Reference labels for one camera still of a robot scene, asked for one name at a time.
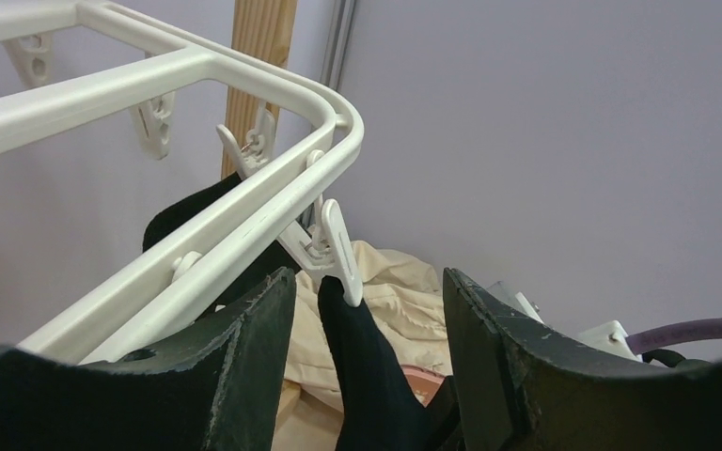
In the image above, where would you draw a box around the pink plastic laundry basket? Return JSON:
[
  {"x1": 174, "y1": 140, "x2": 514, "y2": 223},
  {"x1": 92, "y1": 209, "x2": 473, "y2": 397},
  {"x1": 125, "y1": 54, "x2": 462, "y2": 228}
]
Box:
[{"x1": 401, "y1": 365, "x2": 445, "y2": 407}]

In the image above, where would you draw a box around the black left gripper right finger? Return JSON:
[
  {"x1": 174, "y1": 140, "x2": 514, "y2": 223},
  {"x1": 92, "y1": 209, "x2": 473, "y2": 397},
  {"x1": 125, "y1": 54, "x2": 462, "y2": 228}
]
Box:
[{"x1": 443, "y1": 268, "x2": 722, "y2": 450}]

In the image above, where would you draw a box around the white plastic clip hanger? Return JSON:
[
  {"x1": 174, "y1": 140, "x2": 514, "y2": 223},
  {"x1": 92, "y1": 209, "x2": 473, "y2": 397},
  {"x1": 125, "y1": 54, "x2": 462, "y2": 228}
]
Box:
[{"x1": 0, "y1": 1, "x2": 363, "y2": 365}]

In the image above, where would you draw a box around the black sock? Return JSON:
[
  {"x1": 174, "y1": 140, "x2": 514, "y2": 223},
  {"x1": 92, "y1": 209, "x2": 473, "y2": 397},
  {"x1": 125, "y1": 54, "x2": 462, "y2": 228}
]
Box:
[{"x1": 142, "y1": 172, "x2": 462, "y2": 451}]

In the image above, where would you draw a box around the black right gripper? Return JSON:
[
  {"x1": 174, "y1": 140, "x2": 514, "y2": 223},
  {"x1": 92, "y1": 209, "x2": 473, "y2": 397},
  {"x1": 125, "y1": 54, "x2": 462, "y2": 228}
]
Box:
[{"x1": 641, "y1": 349, "x2": 710, "y2": 369}]

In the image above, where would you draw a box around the beige crumpled cloth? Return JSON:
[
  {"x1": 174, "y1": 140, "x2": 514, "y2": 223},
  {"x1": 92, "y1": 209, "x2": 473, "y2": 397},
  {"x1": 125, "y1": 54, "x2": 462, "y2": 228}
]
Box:
[{"x1": 272, "y1": 241, "x2": 456, "y2": 451}]

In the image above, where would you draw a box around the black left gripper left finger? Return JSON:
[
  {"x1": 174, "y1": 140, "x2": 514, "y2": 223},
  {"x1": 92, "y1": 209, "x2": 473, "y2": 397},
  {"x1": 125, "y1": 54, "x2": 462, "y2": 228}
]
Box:
[{"x1": 0, "y1": 268, "x2": 296, "y2": 450}]

